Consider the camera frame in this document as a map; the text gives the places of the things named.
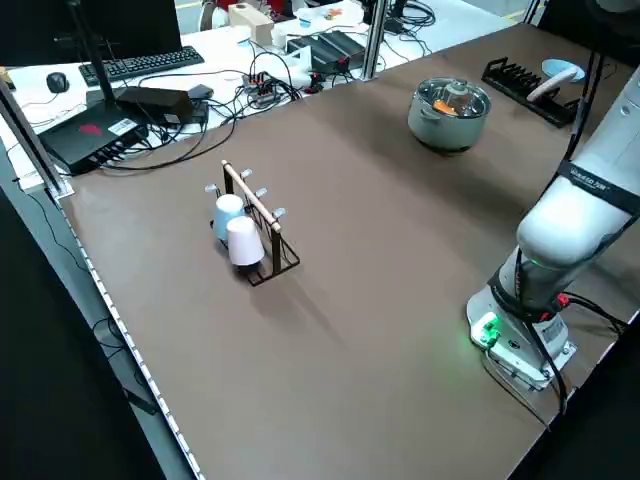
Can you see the black box with red logo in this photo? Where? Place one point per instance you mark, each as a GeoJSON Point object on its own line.
{"type": "Point", "coordinates": [85, 135]}

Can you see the black monitor stand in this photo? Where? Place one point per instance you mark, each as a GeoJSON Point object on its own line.
{"type": "Point", "coordinates": [97, 65]}

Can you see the black computer mouse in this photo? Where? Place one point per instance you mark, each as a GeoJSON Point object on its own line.
{"type": "Point", "coordinates": [56, 81]}

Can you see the black dish rack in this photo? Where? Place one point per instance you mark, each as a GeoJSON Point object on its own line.
{"type": "Point", "coordinates": [515, 82]}

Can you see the black ribbed device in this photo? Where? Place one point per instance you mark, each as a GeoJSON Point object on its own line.
{"type": "Point", "coordinates": [330, 45]}

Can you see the glass pot lid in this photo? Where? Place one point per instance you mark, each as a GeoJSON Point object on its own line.
{"type": "Point", "coordinates": [460, 92]}

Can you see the black monitor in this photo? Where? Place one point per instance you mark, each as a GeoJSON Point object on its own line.
{"type": "Point", "coordinates": [50, 30]}

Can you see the white cup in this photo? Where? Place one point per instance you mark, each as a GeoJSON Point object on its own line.
{"type": "Point", "coordinates": [245, 245]}

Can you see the light blue cup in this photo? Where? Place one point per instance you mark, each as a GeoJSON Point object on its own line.
{"type": "Point", "coordinates": [225, 215]}

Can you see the black power brick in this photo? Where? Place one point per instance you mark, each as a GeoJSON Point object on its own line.
{"type": "Point", "coordinates": [155, 102]}

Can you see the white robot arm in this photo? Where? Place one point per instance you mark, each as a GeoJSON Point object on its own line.
{"type": "Point", "coordinates": [565, 235]}

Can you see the pale green steel pot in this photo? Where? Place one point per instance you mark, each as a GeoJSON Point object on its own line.
{"type": "Point", "coordinates": [440, 132]}

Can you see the grey usb hub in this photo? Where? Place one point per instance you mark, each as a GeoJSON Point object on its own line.
{"type": "Point", "coordinates": [260, 87]}

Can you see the wooden box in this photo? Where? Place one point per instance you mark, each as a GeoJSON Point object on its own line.
{"type": "Point", "coordinates": [250, 22]}

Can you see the black keyboard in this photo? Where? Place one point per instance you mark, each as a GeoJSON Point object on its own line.
{"type": "Point", "coordinates": [140, 62]}

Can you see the light blue plate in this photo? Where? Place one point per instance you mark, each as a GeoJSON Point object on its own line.
{"type": "Point", "coordinates": [557, 67]}

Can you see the white plate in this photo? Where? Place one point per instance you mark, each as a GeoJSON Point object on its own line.
{"type": "Point", "coordinates": [552, 85]}

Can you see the upright aluminium post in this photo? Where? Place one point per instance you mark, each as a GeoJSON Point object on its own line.
{"type": "Point", "coordinates": [373, 40]}

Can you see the aluminium corner post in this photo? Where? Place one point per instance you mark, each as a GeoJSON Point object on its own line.
{"type": "Point", "coordinates": [35, 145]}

